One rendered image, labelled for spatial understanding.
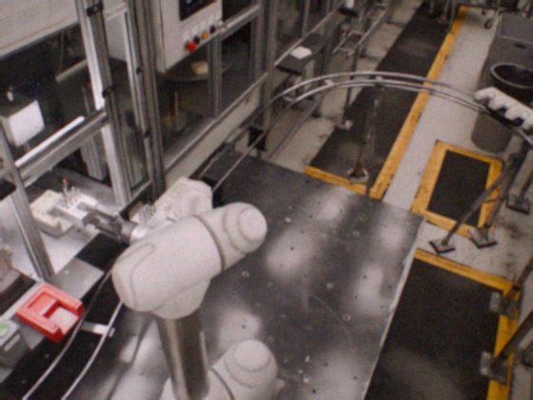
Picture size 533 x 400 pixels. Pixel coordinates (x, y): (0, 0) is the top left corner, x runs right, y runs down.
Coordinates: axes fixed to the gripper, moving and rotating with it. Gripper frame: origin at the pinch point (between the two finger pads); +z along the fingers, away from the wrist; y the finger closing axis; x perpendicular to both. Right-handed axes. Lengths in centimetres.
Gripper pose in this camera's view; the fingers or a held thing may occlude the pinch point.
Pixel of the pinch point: (88, 212)
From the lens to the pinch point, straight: 172.5
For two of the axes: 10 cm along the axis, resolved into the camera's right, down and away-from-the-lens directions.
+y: 0.6, -7.4, -6.7
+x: -4.3, 5.9, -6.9
